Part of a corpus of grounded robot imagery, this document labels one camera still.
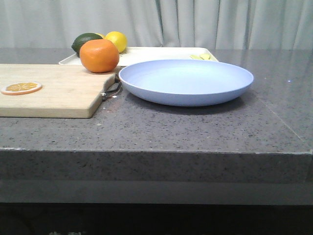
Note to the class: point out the light blue plate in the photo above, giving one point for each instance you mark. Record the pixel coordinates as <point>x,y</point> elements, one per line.
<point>186,83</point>

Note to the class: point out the orange fruit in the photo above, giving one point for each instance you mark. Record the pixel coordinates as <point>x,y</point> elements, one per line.
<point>99,56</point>

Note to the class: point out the cream rectangular tray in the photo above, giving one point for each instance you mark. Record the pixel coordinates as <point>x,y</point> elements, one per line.
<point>133,55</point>

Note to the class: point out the yellow-green slices on tray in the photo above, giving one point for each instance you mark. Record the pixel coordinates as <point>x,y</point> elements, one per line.
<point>203,56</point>

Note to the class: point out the yellow lemon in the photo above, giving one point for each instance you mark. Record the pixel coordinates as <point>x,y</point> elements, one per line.
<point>118,39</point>
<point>100,36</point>

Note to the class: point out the wooden cutting board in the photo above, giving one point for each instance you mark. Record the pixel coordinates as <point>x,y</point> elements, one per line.
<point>68,91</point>

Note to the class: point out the green lime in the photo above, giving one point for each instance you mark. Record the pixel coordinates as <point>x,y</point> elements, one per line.
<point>81,40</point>

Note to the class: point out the white curtain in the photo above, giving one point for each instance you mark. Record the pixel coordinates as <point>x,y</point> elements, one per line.
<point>213,24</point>

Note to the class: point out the orange slice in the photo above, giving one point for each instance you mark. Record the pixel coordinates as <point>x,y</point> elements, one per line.
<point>21,88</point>

